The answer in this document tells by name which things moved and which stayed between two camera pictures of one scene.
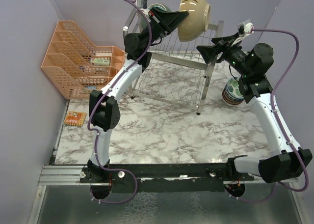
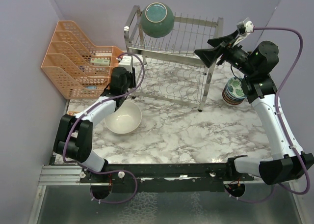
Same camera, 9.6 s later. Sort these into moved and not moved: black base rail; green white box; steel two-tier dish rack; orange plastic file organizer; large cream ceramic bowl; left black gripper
Moved: left black gripper; large cream ceramic bowl
Not moved: orange plastic file organizer; green white box; black base rail; steel two-tier dish rack
